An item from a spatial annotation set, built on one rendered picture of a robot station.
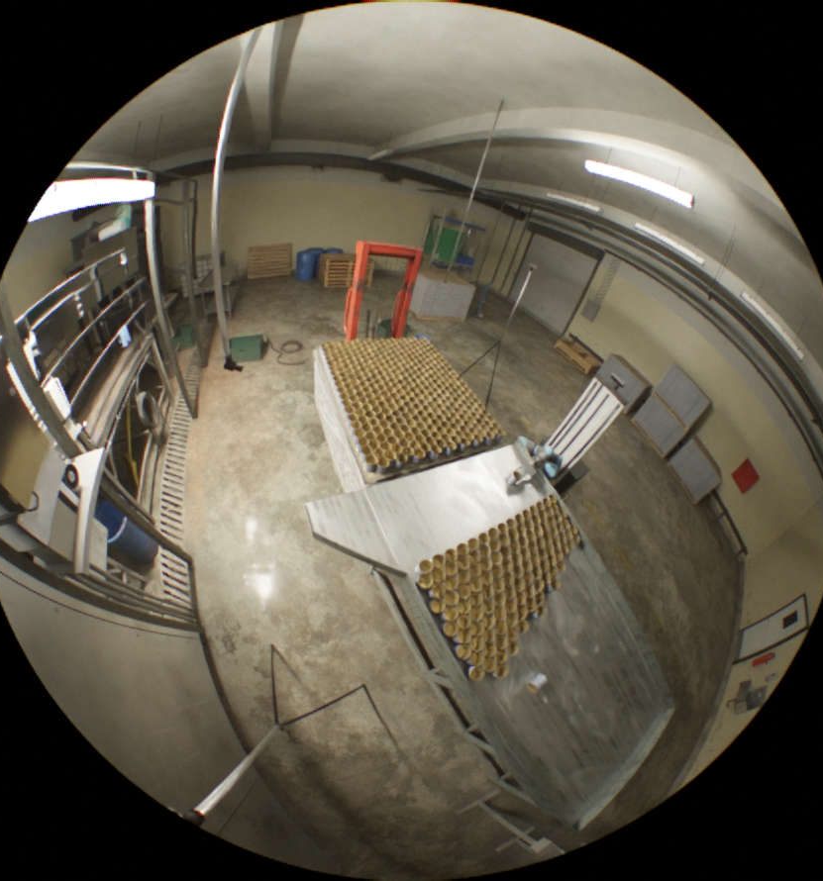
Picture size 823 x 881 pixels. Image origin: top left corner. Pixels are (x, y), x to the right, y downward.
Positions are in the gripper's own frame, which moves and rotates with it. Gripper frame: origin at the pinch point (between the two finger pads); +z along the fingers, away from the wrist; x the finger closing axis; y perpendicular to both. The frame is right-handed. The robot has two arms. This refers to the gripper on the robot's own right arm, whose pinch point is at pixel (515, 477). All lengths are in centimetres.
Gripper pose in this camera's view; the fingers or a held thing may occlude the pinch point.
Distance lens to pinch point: 183.4
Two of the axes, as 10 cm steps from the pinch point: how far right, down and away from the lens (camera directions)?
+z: -7.7, 6.0, 2.0
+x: -4.3, -7.3, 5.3
